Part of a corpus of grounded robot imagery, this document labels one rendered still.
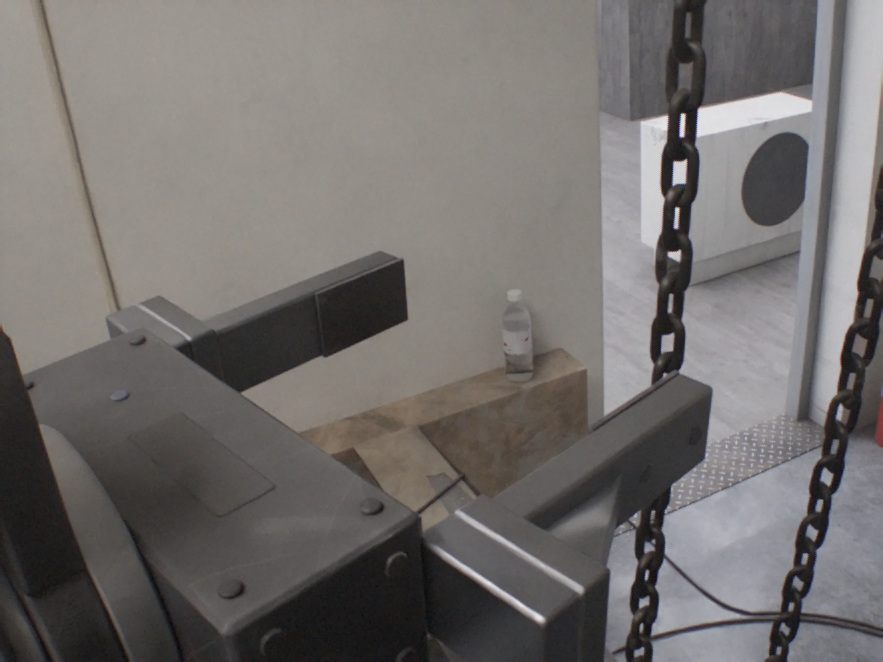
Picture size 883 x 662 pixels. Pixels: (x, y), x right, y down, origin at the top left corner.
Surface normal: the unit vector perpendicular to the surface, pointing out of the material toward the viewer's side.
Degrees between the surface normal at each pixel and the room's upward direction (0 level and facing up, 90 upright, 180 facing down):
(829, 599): 0
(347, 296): 92
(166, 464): 3
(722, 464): 0
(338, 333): 92
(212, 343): 92
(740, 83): 90
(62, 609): 58
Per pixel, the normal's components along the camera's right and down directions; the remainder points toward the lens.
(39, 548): 0.70, 0.33
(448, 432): 0.44, 0.40
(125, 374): -0.04, -0.88
